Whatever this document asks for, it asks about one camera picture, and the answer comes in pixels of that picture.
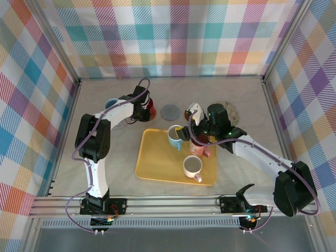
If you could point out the black electronics board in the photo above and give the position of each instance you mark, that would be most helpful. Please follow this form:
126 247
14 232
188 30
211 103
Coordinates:
248 221
102 221

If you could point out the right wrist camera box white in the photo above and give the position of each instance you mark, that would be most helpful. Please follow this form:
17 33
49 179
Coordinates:
197 110

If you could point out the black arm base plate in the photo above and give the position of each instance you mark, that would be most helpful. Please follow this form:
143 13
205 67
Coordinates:
118 206
228 206

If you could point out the bunny flower print coaster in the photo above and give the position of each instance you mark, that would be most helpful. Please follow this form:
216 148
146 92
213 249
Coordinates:
234 114

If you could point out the wide aluminium base rail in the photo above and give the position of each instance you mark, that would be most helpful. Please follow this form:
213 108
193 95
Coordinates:
170 204

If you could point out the dark brown round coaster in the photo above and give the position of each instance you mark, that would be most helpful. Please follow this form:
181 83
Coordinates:
187 114

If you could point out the light blue mug white inside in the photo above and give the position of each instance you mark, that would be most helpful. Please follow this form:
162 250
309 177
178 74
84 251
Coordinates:
173 141

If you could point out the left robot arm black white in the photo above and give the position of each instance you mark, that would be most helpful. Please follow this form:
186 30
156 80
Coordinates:
92 139

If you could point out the yellow tray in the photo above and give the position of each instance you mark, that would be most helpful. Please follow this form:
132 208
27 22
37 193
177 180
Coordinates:
157 157

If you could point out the aluminium frame rail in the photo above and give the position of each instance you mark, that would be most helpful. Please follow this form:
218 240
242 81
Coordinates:
170 78
66 131
275 118

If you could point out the grey round coaster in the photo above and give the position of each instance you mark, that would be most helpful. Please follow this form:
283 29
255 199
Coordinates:
170 112

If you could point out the large blue mug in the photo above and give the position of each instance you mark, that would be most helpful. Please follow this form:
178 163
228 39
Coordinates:
110 103

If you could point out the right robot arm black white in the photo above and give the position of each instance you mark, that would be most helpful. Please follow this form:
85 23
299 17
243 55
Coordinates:
262 155

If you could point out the pale pink mug white inside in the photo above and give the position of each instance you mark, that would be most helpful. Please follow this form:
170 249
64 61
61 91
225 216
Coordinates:
192 164

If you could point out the pink floral mug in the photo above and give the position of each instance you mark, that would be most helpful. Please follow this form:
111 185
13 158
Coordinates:
197 150

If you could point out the aluminium frame post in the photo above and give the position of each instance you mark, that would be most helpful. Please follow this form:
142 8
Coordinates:
284 39
57 39

